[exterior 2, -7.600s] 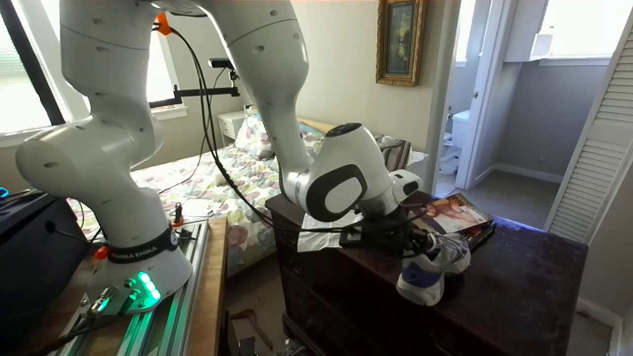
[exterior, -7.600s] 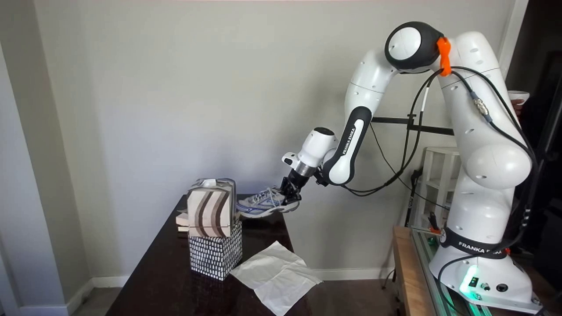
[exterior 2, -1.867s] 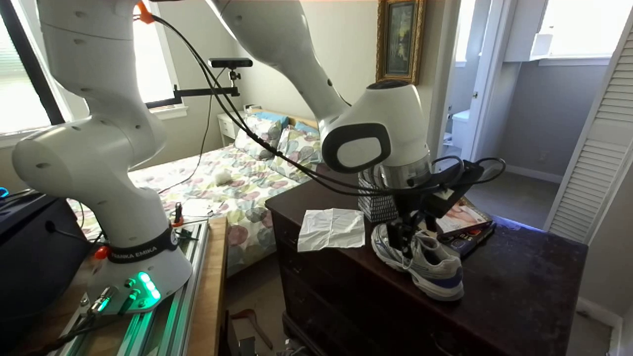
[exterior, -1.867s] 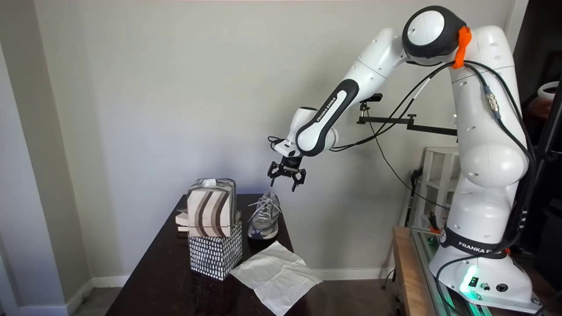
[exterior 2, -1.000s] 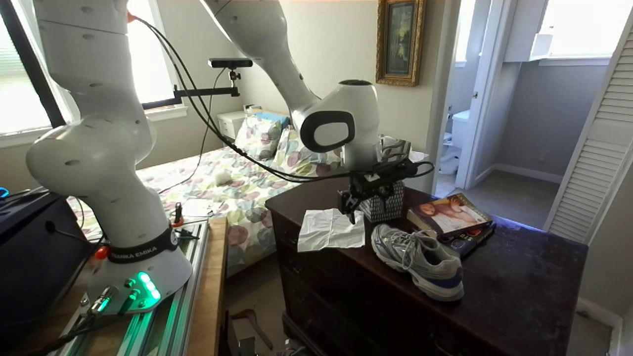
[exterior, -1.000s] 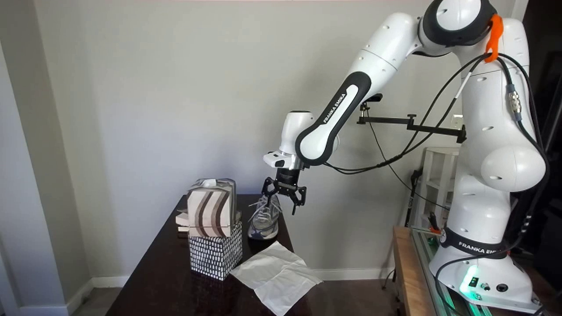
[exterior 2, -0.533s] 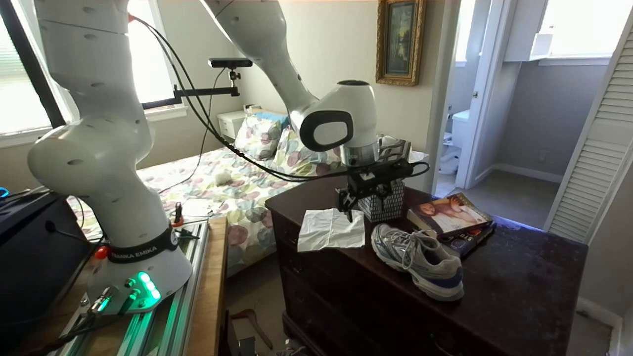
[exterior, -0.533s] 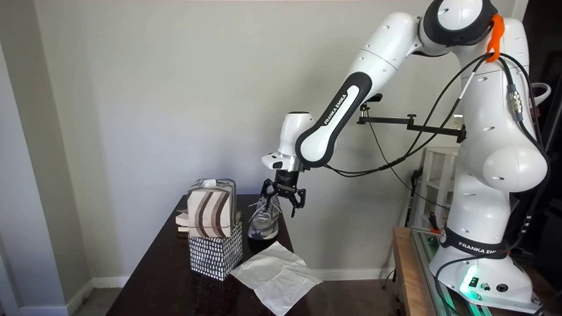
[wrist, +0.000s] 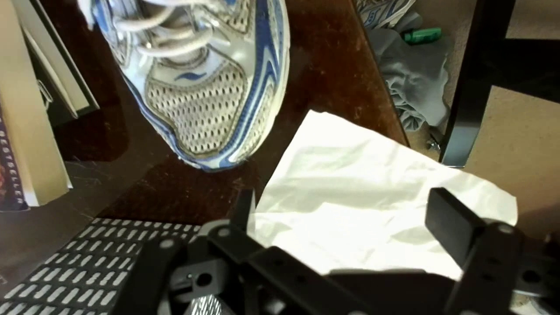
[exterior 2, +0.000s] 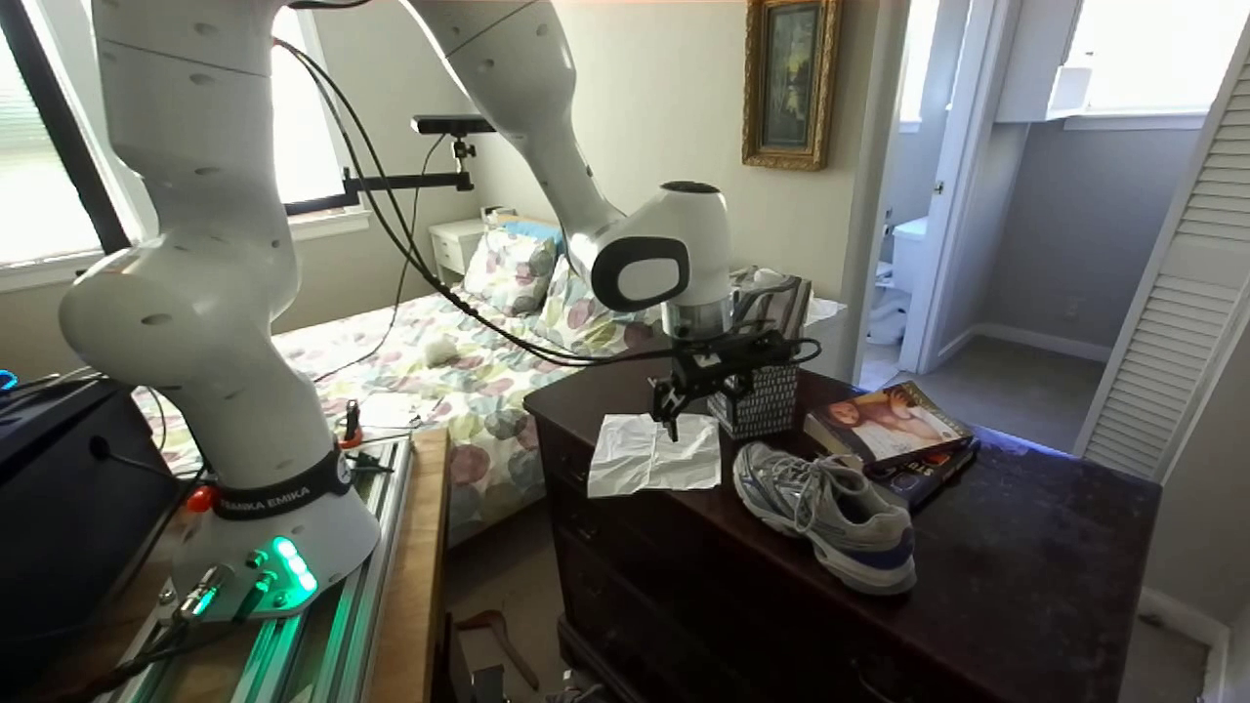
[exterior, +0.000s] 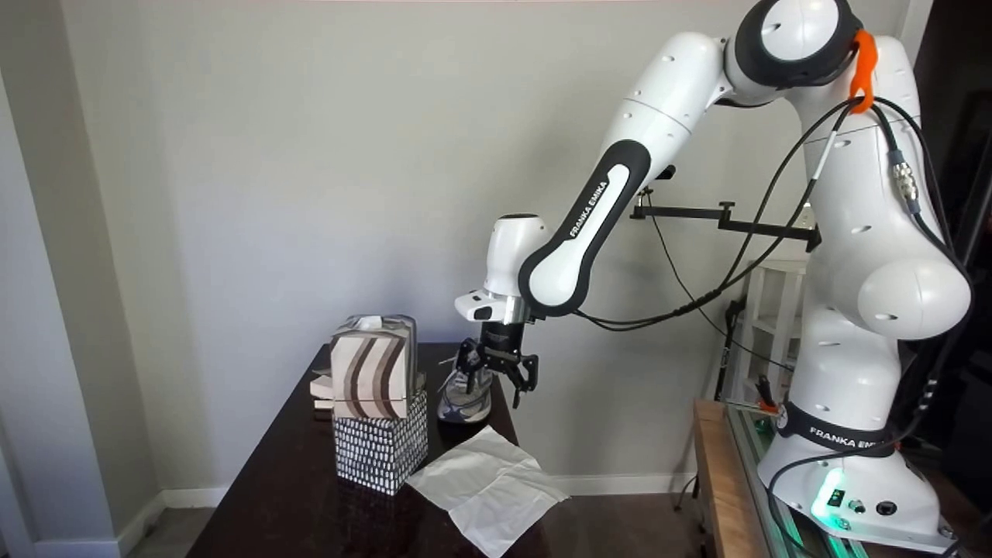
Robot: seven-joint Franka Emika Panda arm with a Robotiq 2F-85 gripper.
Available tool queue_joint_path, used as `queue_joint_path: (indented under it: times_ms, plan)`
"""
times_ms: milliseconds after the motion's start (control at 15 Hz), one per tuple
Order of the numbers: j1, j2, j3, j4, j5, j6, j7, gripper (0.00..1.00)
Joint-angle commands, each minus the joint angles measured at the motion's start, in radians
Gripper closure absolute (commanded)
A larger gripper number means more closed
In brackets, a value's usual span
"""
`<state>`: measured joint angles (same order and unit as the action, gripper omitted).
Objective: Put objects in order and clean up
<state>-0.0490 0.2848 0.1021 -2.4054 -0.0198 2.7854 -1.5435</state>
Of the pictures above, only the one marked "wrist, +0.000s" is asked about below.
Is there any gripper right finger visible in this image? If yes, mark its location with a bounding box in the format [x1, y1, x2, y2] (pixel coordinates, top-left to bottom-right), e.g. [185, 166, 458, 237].
[425, 187, 560, 315]

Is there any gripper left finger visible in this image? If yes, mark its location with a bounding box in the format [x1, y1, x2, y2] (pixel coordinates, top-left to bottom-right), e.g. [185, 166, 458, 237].
[112, 188, 372, 315]

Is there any white crumpled paper sheet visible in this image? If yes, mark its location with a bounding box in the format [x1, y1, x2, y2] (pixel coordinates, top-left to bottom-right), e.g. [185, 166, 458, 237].
[246, 109, 519, 281]

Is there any white and blue sneaker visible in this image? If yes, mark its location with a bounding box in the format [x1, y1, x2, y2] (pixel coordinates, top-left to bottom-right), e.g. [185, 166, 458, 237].
[78, 0, 291, 172]
[353, 0, 417, 30]

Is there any black perforated mat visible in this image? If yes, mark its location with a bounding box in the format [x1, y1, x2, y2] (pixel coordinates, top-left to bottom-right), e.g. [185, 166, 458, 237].
[0, 217, 203, 315]

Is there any grey cloth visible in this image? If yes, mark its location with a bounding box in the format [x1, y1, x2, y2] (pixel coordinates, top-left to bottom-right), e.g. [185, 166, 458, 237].
[367, 12, 452, 133]

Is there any green marker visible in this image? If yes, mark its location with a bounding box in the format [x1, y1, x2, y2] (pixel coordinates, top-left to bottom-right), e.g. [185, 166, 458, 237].
[402, 27, 443, 45]

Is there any book with patterned cover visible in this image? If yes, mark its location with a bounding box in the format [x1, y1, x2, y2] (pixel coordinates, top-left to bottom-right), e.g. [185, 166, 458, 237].
[0, 112, 29, 214]

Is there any beige book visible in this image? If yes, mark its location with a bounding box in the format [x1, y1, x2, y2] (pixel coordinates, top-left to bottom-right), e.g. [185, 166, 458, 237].
[0, 0, 74, 207]

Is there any black-edged beige board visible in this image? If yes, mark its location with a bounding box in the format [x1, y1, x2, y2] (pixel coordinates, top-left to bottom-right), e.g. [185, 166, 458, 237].
[11, 0, 100, 128]

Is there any black furniture frame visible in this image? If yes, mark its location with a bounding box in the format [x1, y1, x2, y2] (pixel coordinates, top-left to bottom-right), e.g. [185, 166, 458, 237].
[439, 0, 560, 169]

